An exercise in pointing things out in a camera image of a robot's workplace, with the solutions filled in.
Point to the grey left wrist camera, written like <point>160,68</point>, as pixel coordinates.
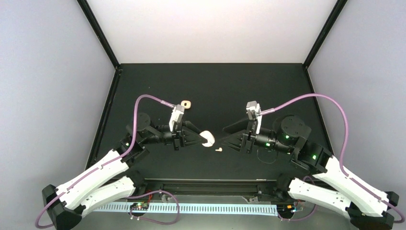
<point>176,116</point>

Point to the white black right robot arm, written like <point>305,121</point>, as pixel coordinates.
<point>364,206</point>

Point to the small green circuit board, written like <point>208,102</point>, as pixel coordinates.
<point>139,207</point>

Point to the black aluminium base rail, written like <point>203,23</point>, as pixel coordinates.
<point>264,190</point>

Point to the light blue slotted cable duct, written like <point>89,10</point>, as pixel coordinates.
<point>196,208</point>

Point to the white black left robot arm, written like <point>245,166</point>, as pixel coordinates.
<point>114,176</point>

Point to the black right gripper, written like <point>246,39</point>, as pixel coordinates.
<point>244,139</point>

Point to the beige earbud charging case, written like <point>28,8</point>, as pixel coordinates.
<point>209,138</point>

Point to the small beige square case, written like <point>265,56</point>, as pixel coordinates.
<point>186,104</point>

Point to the black right frame post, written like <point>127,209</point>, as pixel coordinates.
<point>327,27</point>

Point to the black left frame post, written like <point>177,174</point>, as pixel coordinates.
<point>88,12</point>

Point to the black frame post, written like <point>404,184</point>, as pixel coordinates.
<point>88,12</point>
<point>327,27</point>

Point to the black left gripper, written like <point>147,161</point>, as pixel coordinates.
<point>179,136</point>

